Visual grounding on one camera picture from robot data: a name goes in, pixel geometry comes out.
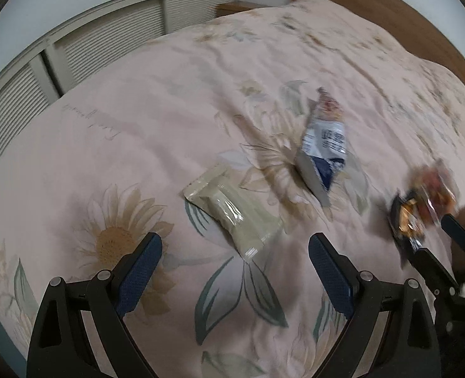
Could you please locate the blue cookie packet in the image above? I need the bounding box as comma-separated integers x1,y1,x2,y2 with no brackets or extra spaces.
294,87,349,201

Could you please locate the white louvered wall panel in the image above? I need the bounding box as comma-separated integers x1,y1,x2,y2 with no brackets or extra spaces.
0,0,247,190

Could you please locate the wooden nightstand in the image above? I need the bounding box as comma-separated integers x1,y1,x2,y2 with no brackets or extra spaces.
217,1,274,18

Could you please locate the dark snack packet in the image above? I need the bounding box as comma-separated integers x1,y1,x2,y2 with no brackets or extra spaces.
388,191,428,250

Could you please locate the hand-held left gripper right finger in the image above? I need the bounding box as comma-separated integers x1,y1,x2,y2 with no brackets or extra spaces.
308,232,442,378

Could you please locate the beige snack packet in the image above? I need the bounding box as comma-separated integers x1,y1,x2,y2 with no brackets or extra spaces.
183,164,284,260

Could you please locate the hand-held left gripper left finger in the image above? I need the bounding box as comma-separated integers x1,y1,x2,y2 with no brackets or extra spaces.
27,232,164,378

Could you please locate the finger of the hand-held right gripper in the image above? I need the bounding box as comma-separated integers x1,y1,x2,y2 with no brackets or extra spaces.
440,213,465,261
404,244,463,298

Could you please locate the wooden headboard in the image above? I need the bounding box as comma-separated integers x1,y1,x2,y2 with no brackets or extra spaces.
293,0,465,97

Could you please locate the clear bag of colourful snacks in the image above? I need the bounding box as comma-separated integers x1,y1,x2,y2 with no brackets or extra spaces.
411,161,459,225

